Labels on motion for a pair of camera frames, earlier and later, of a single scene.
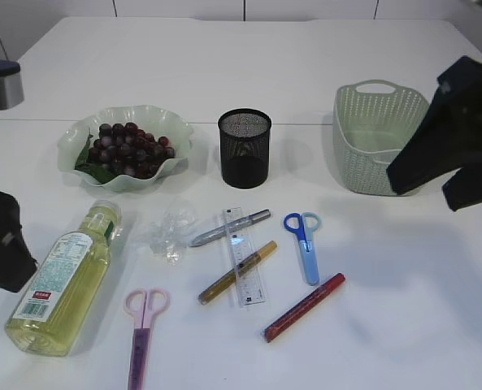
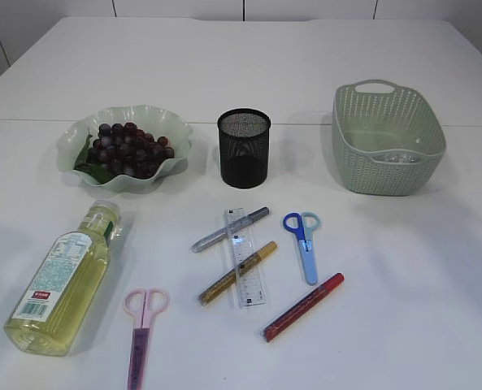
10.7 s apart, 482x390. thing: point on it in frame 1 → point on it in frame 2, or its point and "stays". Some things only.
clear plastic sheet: [170, 232] → [398, 158]
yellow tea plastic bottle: [54, 311] stays
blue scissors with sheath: [304, 226] stays
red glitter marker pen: [302, 305] stays
